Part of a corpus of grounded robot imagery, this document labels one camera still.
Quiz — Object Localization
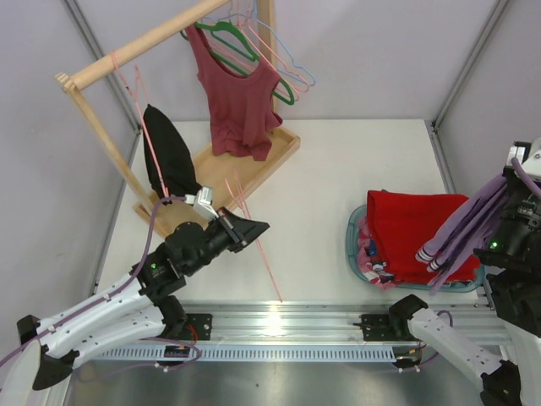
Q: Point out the pink wire hanger with trousers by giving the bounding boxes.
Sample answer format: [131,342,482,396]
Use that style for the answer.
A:
[223,170,284,304]

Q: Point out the purple trousers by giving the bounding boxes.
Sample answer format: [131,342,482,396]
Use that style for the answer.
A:
[416,174,508,295]

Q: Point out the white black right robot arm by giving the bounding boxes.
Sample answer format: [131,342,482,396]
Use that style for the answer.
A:
[389,167,540,405]

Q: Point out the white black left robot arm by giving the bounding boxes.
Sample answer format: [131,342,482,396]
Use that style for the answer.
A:
[17,207,270,391]

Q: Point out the green hanger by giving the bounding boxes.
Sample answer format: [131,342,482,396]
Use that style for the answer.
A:
[194,20,296,106]

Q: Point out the wooden clothes rack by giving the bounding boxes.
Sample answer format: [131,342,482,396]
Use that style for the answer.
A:
[55,1,300,222]

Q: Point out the maroon tank top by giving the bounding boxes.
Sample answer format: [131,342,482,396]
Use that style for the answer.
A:
[185,25,282,161]

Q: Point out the teal plastic basin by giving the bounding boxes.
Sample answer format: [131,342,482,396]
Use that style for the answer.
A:
[345,205,486,294]

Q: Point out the colourful clothes in basin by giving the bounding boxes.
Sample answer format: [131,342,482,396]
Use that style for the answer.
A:
[356,217,398,290]

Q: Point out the red folded cloth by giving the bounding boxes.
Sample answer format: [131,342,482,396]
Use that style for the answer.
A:
[366,190,467,285]

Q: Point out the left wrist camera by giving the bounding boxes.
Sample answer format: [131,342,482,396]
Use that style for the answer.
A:
[184,186,218,221]

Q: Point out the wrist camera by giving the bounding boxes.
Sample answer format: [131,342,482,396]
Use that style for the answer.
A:
[184,186,218,221]
[506,137,541,183]

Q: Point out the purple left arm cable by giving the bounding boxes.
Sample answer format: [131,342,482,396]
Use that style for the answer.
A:
[0,195,203,380]

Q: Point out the aluminium rail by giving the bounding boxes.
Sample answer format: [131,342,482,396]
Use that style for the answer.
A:
[183,302,511,346]

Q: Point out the blue wire hanger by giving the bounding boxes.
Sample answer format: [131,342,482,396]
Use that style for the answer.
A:
[201,1,317,93]

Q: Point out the pink wire hanger with black garment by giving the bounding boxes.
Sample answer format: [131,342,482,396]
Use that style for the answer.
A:
[110,51,170,198]

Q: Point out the white slotted cable duct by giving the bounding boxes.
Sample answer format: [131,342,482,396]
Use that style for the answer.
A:
[94,343,396,363]

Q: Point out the empty pink wire hanger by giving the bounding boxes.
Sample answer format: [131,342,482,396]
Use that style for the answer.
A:
[198,1,316,106]

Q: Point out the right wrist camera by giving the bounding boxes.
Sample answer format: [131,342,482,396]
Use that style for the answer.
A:
[506,137,541,183]

